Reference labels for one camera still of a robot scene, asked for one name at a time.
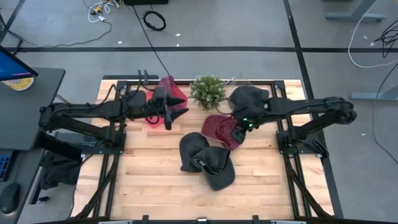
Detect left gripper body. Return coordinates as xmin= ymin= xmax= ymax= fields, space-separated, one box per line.
xmin=144 ymin=93 xmax=174 ymax=131

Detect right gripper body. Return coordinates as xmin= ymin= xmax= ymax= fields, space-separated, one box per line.
xmin=231 ymin=116 xmax=259 ymax=145

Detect maroon baseball cap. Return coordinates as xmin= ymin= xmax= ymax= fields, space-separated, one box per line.
xmin=201 ymin=114 xmax=246 ymax=151
xmin=158 ymin=75 xmax=177 ymax=98

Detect red plastic bin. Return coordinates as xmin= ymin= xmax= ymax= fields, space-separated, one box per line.
xmin=145 ymin=79 xmax=189 ymax=129

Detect small green potted plant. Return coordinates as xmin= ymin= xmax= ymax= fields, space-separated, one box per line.
xmin=189 ymin=73 xmax=226 ymax=111

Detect black box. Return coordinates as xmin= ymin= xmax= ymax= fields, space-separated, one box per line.
xmin=123 ymin=0 xmax=169 ymax=6

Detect black bag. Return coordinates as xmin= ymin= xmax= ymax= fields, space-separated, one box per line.
xmin=39 ymin=151 xmax=82 ymax=190

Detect grey desk foot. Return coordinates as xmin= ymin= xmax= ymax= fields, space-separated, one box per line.
xmin=349 ymin=84 xmax=398 ymax=102

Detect black desk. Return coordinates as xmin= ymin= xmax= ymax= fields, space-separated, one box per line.
xmin=0 ymin=67 xmax=66 ymax=152

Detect dark grey desk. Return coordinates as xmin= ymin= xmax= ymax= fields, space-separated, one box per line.
xmin=0 ymin=148 xmax=45 ymax=224

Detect computer monitor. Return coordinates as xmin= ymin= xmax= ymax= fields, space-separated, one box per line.
xmin=0 ymin=45 xmax=39 ymax=82

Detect grey desk leg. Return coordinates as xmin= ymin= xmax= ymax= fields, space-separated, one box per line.
xmin=325 ymin=0 xmax=388 ymax=23

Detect black keyboard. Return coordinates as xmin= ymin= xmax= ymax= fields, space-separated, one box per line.
xmin=0 ymin=151 xmax=15 ymax=182

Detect black computer mouse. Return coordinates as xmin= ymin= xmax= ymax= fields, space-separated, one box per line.
xmin=0 ymin=182 xmax=21 ymax=215

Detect long black floor cable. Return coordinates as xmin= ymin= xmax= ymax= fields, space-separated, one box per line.
xmin=132 ymin=4 xmax=172 ymax=77

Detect coiled black cable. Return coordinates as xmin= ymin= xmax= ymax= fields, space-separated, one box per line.
xmin=142 ymin=10 xmax=167 ymax=32

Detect thin black cable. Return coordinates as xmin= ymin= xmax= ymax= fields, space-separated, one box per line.
xmin=0 ymin=12 xmax=113 ymax=50

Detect yellow cables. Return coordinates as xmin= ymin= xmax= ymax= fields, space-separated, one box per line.
xmin=55 ymin=94 xmax=72 ymax=106

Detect white cable bundle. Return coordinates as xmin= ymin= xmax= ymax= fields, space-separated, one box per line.
xmin=82 ymin=0 xmax=123 ymax=24

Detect black curved cable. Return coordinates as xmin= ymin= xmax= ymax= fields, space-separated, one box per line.
xmin=371 ymin=62 xmax=398 ymax=166

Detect long white cable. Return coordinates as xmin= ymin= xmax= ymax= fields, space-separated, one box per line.
xmin=347 ymin=12 xmax=398 ymax=69

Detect black cable bundle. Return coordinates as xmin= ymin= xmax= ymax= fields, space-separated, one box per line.
xmin=374 ymin=18 xmax=398 ymax=59

